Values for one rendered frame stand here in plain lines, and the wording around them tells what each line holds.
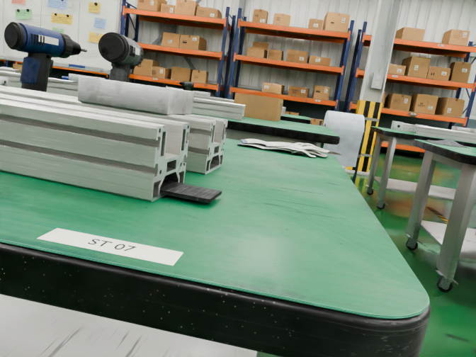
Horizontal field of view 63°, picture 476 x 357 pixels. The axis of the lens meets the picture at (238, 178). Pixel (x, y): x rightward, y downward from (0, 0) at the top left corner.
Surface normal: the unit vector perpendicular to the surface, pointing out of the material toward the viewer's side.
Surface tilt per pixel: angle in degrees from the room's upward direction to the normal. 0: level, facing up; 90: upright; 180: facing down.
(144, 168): 90
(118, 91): 90
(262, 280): 0
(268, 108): 89
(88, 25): 90
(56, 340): 0
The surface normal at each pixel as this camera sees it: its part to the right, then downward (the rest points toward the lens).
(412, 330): 0.47, 0.25
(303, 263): 0.13, -0.97
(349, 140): -0.13, 0.39
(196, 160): -0.23, 0.17
